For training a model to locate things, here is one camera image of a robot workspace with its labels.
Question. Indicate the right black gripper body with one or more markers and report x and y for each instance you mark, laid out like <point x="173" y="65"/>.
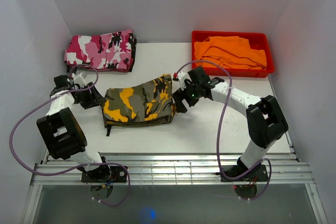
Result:
<point x="190" y="94"/>

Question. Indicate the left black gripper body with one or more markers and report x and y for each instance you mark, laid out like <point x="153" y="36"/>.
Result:
<point x="85" y="98"/>

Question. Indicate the yellow camouflage trousers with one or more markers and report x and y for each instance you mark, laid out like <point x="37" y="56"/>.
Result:
<point x="148" y="104"/>

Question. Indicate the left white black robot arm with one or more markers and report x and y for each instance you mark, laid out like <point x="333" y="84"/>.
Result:
<point x="61" y="131"/>

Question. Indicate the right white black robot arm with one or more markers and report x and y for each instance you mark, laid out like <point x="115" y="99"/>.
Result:
<point x="265" y="120"/>

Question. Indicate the pink camouflage folded trousers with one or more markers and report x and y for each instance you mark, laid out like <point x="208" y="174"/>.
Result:
<point x="106" y="52"/>

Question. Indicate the orange cloth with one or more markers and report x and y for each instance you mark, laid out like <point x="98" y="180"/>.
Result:
<point x="231" y="52"/>

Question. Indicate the red plastic bin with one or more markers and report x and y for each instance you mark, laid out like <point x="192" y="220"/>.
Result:
<point x="257" y="41"/>

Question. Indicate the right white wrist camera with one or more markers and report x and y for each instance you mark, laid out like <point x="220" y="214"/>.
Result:
<point x="182" y="78"/>

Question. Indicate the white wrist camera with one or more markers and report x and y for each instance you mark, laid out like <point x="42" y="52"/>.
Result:
<point x="182" y="78"/>
<point x="79" y="80"/>

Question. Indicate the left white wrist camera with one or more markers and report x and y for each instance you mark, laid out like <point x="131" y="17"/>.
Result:
<point x="79" y="80"/>

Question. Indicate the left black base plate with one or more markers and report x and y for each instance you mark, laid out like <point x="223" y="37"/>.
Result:
<point x="115" y="175"/>

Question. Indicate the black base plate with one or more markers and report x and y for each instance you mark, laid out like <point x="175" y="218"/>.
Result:
<point x="115" y="175"/>
<point x="257" y="174"/>

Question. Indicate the aluminium rail frame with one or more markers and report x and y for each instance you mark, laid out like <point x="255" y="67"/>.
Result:
<point x="180" y="153"/>

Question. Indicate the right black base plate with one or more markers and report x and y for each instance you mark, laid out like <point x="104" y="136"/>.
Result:
<point x="257" y="174"/>

